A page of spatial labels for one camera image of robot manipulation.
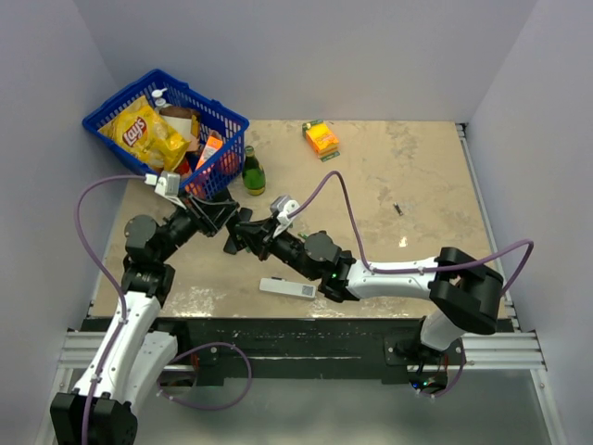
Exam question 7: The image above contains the white remote control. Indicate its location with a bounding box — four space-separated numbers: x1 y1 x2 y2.
259 277 317 300

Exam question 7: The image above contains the green glass bottle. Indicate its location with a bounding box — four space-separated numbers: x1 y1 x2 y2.
242 146 266 196

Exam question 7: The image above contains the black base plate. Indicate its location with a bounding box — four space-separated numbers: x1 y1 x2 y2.
81 315 515 388

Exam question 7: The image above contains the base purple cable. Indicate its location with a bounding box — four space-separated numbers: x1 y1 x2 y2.
155 343 254 413
414 336 467 400

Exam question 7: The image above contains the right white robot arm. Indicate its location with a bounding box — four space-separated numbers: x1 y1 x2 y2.
233 219 503 364

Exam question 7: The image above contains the brown white snack package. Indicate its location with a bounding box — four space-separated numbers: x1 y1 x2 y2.
158 105 201 153

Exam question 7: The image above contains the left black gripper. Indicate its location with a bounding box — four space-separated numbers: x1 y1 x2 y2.
157 189 239 262

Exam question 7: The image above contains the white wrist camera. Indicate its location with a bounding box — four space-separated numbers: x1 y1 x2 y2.
270 195 299 238
145 172 181 197

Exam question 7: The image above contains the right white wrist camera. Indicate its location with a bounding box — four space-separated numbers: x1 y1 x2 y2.
270 195 299 238

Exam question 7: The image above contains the black remote control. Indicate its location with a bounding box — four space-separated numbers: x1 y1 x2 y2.
223 215 241 255
222 207 254 255

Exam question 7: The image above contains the aluminium frame rail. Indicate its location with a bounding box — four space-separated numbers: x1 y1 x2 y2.
50 332 568 444

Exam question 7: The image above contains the orange white carton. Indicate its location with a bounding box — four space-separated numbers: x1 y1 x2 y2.
196 130 223 171

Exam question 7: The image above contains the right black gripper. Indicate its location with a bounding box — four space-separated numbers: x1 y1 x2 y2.
234 215 319 281

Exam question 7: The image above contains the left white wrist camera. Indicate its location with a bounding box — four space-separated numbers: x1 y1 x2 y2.
145 172 181 197

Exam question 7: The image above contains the yellow Lays chips bag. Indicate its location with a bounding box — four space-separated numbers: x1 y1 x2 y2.
98 95 189 172

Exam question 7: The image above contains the orange sponge pack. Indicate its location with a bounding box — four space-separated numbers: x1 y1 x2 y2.
301 120 340 159

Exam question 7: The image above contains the white pump bottle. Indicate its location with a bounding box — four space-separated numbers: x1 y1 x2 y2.
151 88 170 112

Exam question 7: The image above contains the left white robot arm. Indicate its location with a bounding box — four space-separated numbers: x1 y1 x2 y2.
50 190 239 444

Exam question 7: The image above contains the blue plastic basket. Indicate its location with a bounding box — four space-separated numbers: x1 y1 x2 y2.
82 70 249 198

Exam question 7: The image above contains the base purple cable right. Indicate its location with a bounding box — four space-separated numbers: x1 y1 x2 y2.
414 336 467 400

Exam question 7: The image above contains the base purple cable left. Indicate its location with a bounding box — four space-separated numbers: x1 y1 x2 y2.
155 343 254 413

